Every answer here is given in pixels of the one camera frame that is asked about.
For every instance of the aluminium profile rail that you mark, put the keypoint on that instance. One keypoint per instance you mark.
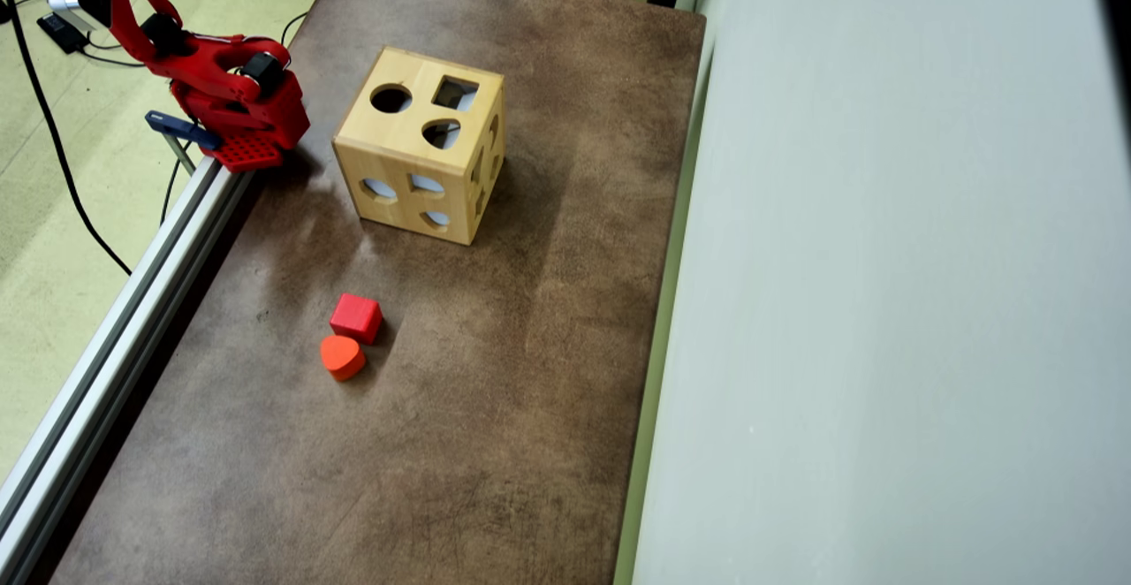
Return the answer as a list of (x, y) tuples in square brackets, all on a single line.
[(106, 338)]

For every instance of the orange rounded triangle block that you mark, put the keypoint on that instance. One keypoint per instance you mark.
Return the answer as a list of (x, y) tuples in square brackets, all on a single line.
[(341, 358)]

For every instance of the blue clamp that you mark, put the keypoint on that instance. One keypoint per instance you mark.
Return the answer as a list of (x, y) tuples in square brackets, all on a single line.
[(181, 128)]

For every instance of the red cube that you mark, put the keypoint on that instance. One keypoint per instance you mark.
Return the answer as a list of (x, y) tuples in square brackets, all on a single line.
[(355, 315)]

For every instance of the wooden shape sorter box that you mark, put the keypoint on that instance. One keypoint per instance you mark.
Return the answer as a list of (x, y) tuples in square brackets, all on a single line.
[(380, 141)]

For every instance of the red robot arm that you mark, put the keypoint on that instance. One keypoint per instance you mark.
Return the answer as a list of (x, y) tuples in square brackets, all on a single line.
[(212, 81)]

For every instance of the black power adapter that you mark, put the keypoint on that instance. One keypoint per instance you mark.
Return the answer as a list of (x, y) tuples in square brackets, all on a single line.
[(62, 32)]

